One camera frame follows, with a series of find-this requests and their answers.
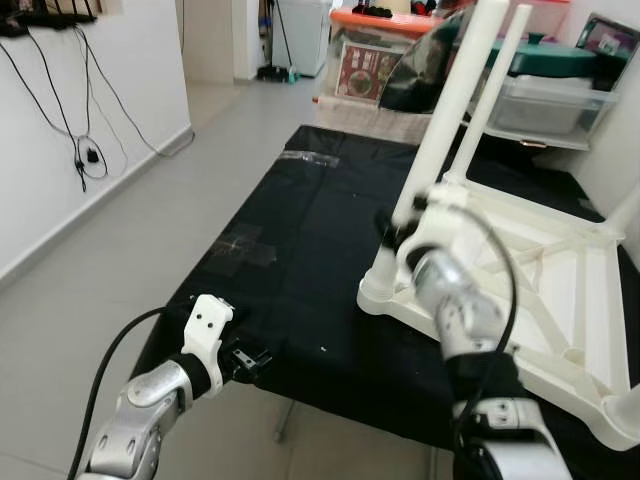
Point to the black tablecloth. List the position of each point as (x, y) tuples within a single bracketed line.
[(300, 200)]

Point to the black bag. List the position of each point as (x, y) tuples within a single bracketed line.
[(415, 80)]

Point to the white plastic children table top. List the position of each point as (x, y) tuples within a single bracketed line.
[(560, 290)]

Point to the black power adapter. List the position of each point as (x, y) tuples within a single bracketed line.
[(90, 157)]

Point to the clear tape strip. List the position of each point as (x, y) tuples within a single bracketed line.
[(308, 158)]

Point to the pink clear red-lidded box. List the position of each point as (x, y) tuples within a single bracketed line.
[(545, 15)]

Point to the dark photo-print box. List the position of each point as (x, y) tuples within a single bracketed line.
[(608, 38)]

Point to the beige low bench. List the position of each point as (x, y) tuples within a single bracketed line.
[(360, 120)]

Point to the white fridge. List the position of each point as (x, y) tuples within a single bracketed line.
[(305, 35)]

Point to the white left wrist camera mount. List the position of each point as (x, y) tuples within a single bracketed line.
[(208, 320)]

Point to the small black pouch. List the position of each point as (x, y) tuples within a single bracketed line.
[(375, 11)]

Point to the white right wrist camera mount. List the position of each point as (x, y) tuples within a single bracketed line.
[(445, 215)]

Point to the clear plastic storage box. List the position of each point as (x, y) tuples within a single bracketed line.
[(555, 105)]

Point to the beige door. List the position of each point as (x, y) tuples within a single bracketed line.
[(208, 40)]

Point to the orange-lidded clear storage box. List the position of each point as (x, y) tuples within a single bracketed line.
[(365, 70)]

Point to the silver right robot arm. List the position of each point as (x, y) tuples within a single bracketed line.
[(460, 300)]

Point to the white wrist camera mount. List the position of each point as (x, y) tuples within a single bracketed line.
[(445, 215), (208, 320)]

